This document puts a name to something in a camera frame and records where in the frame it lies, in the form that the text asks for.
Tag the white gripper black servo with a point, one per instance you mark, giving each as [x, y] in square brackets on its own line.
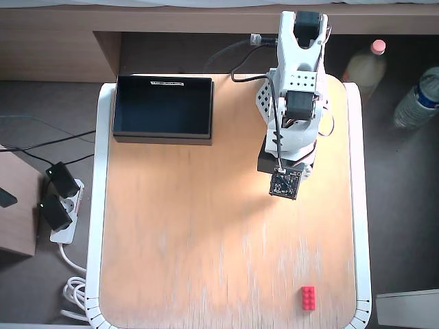
[265, 162]

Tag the red lego block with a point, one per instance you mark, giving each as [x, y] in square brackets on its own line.
[308, 298]

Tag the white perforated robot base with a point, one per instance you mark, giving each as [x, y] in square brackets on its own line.
[264, 99]

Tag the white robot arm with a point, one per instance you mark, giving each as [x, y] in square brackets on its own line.
[291, 65]

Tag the black cardboard bin box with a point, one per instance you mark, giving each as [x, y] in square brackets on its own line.
[161, 106]

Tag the juice bottle pink cap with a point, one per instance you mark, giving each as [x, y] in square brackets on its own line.
[367, 68]

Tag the clear plastic water bottle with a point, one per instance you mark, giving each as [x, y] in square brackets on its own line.
[416, 99]

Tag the white label strip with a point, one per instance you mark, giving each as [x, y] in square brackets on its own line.
[167, 82]

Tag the grey white box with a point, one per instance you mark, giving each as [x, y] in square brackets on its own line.
[408, 310]

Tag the white bed sheet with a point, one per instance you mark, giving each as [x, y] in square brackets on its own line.
[137, 2]

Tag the black power adapter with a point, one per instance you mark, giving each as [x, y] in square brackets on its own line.
[55, 212]
[63, 180]

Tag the white power strip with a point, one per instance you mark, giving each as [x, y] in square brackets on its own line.
[67, 233]

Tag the brown wooden box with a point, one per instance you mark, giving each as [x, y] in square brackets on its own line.
[19, 222]

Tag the small black flat object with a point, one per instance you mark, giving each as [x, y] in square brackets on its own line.
[6, 198]

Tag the black camera circuit board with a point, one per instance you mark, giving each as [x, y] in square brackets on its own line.
[284, 185]

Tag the white table frame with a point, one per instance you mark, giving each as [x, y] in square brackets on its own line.
[97, 205]

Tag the brown wooden bed frame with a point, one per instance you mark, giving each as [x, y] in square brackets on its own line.
[48, 44]

